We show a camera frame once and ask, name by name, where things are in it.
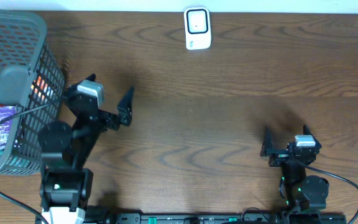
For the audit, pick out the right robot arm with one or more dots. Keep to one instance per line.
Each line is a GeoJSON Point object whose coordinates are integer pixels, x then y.
{"type": "Point", "coordinates": [305, 193]}

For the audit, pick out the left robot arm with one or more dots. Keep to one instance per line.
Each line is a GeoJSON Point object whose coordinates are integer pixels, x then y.
{"type": "Point", "coordinates": [65, 183]}

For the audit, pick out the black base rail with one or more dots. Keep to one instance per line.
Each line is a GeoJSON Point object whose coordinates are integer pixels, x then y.
{"type": "Point", "coordinates": [252, 217]}

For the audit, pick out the grey plastic mesh basket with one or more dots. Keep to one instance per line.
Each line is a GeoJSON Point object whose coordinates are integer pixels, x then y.
{"type": "Point", "coordinates": [30, 81]}

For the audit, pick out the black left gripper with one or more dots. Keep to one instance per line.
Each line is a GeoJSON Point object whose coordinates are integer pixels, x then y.
{"type": "Point", "coordinates": [105, 116]}

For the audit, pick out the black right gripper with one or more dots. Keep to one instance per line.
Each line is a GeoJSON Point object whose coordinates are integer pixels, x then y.
{"type": "Point", "coordinates": [279, 155]}

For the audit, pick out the white barcode scanner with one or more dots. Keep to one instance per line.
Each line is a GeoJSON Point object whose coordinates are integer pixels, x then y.
{"type": "Point", "coordinates": [197, 28]}

